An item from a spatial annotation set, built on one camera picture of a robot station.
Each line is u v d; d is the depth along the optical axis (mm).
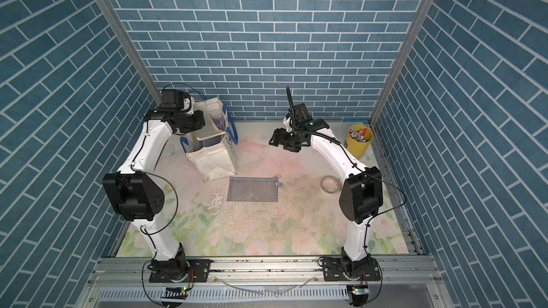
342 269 694
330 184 959
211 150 829
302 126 655
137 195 489
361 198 489
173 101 670
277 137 772
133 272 750
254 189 956
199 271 740
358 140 994
